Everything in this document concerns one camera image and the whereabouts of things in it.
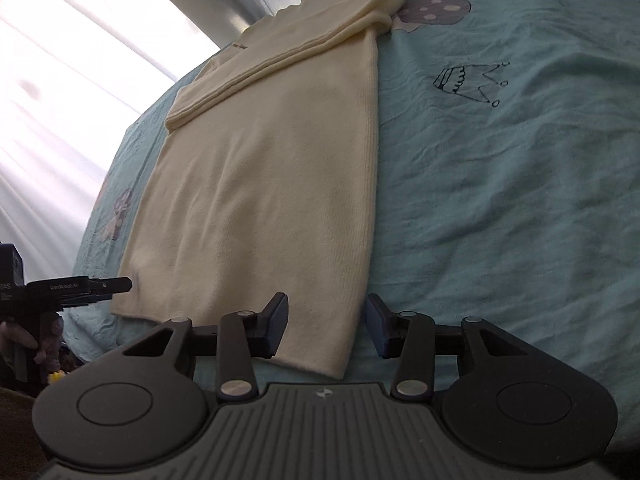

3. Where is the white sheer curtain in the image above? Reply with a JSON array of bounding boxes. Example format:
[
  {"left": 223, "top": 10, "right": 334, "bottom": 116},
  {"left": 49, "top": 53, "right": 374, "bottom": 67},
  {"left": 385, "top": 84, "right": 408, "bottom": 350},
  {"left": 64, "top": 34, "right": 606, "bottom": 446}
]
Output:
[{"left": 0, "top": 0, "right": 392, "bottom": 281}]

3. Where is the teal printed bed sheet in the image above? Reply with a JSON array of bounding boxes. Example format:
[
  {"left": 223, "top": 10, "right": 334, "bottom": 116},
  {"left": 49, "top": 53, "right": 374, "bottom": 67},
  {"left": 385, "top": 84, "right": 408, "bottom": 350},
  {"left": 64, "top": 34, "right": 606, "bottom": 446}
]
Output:
[{"left": 64, "top": 0, "right": 640, "bottom": 441}]

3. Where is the left hand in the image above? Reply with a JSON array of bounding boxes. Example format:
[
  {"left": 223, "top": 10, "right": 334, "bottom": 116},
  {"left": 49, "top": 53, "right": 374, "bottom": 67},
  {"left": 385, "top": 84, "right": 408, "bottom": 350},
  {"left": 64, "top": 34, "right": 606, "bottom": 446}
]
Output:
[{"left": 1, "top": 313, "right": 64, "bottom": 373}]

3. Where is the cream knit sweater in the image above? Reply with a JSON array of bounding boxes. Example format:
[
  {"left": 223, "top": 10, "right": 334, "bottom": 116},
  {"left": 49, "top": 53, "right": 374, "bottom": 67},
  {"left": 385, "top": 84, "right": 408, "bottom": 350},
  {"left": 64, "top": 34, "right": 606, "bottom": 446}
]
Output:
[{"left": 111, "top": 0, "right": 407, "bottom": 378}]

